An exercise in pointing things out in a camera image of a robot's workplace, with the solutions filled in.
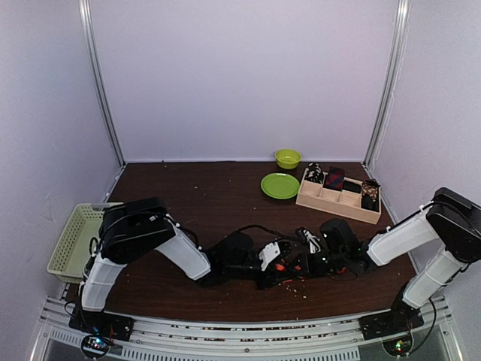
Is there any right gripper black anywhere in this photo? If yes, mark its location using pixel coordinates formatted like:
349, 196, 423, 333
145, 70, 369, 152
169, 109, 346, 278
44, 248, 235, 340
286, 250, 346, 280

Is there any red navy striped tie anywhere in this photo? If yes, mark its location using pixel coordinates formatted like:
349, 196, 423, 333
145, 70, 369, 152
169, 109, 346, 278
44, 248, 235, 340
274, 263, 347, 282

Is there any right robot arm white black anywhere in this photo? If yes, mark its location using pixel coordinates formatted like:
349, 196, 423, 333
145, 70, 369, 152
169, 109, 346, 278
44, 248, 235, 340
295, 187, 480, 332

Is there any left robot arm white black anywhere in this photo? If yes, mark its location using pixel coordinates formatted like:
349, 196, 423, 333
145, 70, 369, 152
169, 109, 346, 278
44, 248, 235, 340
77, 198, 300, 334

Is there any wooden compartment box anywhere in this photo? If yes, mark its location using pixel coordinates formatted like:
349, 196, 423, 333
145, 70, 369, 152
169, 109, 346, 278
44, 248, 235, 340
295, 168, 382, 224

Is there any brown patterned rolled tie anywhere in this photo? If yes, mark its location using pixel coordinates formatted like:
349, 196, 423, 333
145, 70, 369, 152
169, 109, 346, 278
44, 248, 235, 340
361, 179, 380, 212

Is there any red navy rolled tie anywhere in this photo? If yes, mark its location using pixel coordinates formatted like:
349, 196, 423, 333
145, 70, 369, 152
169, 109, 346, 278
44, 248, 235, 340
324, 166, 345, 191

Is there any black white patterned rolled tie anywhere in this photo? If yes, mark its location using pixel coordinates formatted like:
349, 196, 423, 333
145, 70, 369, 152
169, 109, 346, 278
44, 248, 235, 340
304, 162, 324, 184

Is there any green plate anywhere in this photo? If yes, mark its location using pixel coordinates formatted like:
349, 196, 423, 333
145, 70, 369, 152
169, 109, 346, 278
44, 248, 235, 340
260, 173, 300, 200

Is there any green bowl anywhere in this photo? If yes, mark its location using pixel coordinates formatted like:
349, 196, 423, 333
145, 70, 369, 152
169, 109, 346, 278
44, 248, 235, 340
275, 149, 302, 170

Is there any pale green perforated basket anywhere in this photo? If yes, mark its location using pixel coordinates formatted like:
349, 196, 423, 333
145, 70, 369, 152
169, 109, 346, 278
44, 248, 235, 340
47, 202, 119, 284

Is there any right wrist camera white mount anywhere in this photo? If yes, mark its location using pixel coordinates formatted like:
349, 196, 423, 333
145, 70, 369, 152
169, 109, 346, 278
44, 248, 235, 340
295, 227, 322, 253

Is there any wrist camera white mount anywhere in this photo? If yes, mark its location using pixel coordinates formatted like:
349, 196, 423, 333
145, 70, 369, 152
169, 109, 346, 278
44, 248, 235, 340
295, 227, 322, 253
259, 242, 280, 272

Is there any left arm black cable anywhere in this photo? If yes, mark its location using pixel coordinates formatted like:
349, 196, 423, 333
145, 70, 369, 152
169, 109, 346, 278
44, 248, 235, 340
198, 224, 301, 249

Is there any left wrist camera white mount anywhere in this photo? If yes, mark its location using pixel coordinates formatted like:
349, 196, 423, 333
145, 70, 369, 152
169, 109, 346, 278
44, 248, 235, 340
259, 242, 280, 272

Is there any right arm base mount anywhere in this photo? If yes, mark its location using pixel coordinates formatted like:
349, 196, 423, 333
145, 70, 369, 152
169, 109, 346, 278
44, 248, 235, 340
358, 299, 424, 340

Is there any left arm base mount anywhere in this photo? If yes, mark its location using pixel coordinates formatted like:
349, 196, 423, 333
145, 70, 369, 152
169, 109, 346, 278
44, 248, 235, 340
68, 304, 134, 341

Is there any right aluminium frame post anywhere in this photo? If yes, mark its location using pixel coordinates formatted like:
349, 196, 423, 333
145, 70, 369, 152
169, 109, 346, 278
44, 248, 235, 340
364, 0, 411, 171

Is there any aluminium frame post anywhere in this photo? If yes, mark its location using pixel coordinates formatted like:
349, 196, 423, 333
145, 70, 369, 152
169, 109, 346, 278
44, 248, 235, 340
364, 0, 411, 171
78, 0, 126, 168

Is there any left aluminium frame post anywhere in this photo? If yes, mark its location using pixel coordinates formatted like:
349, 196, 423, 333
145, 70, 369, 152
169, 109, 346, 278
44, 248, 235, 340
78, 0, 126, 168

